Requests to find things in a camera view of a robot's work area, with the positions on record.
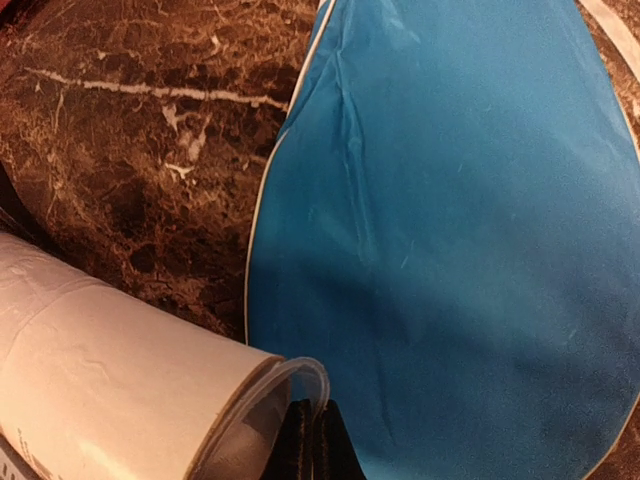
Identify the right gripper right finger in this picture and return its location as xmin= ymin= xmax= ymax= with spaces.
xmin=312 ymin=400 xmax=366 ymax=480

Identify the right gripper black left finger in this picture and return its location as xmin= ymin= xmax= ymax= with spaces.
xmin=267 ymin=399 xmax=313 ymax=480

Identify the clear plastic tube lid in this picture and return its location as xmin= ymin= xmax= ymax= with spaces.
xmin=185 ymin=357 xmax=330 ymax=479

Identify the white shuttlecock tube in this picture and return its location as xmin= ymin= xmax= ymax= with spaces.
xmin=1 ymin=234 xmax=278 ymax=479

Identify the blue racket bag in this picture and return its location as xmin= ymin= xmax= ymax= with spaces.
xmin=245 ymin=1 xmax=639 ymax=479

